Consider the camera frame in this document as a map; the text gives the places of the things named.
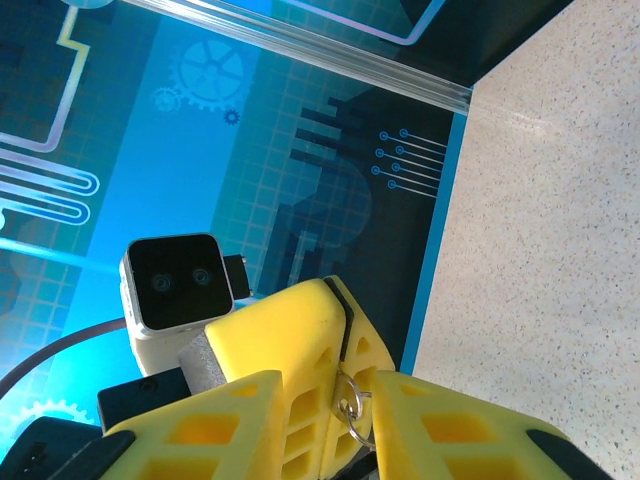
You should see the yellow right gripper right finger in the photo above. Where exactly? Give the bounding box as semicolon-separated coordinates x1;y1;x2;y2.
372;369;607;480

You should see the aluminium frame post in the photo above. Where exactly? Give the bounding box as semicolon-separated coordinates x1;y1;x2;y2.
122;0;475;112

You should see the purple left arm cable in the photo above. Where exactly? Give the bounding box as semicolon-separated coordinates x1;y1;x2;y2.
0;318;129;399

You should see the silver key ring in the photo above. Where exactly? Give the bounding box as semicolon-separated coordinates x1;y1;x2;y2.
331;372;375;447

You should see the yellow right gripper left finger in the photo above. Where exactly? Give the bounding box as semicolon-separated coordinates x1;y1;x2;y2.
101;369;287;480

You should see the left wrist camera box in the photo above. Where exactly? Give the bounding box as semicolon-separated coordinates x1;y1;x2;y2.
118;231;237;379

